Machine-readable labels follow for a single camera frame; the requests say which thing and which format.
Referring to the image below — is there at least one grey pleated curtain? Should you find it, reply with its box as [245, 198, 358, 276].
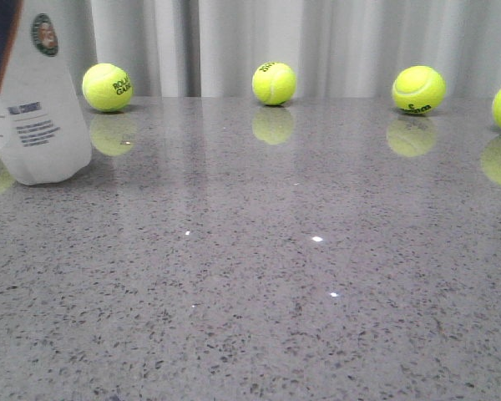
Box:
[58, 1, 501, 98]

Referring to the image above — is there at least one yellow tennis ball centre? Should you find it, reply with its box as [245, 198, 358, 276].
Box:
[252, 62, 296, 105]

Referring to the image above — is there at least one yellow Wilson tennis ball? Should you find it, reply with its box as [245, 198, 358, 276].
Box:
[391, 65, 446, 114]

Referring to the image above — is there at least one yellow Roland Garros tennis ball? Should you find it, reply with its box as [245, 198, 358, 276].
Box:
[82, 63, 134, 112]

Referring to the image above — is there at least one white Wilson tennis ball can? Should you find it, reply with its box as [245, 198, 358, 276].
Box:
[0, 1, 92, 185]

